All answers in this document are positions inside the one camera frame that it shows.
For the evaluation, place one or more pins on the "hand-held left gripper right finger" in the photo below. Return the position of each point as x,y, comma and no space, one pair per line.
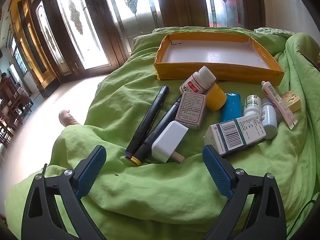
218,172

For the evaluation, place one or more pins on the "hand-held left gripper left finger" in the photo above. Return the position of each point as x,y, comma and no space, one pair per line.
90,172

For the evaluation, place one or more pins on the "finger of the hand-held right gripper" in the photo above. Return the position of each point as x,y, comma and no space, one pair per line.
310,61

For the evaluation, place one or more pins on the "white green medicine carton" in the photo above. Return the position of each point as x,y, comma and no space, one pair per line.
232,135

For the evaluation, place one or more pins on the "cream compact case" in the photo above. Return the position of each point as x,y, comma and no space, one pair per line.
292,101

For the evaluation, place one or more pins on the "white ointment tube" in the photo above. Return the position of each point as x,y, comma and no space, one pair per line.
280,102

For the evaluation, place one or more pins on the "white power adapter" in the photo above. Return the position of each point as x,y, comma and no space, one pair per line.
167,140

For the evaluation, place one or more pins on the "yellow cardboard box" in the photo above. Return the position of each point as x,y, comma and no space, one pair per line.
250,76

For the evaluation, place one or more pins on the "blue battery pack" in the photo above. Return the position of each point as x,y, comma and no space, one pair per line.
231,107

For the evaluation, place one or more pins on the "small grey carton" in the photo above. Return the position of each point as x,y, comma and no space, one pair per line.
191,110

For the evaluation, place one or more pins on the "pale blue bottle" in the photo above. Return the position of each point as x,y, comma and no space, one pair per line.
268,117

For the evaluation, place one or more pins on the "white bottle green label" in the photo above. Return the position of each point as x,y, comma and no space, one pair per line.
252,103

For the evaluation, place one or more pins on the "yellow jar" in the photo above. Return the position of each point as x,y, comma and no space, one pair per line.
216,98

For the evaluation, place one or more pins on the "black marker yellow end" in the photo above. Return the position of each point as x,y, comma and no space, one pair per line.
165,118

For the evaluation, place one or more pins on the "black marker purple end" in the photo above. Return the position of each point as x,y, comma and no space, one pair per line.
150,115

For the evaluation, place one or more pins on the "white bottle red label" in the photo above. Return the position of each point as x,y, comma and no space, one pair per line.
197,82

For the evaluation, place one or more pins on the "patterned green pillow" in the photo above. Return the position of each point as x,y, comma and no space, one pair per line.
272,30

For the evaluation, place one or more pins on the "person's bare foot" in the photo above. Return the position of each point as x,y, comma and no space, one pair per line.
67,118

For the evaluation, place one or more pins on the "green blanket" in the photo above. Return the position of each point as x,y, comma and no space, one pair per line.
150,200

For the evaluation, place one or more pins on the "wooden stained glass door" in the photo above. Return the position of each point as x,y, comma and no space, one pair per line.
225,5
82,42
130,5
47,35

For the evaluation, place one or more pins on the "wooden chairs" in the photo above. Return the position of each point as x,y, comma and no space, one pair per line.
12,97

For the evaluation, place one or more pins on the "golden framed door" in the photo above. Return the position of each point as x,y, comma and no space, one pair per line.
30,47

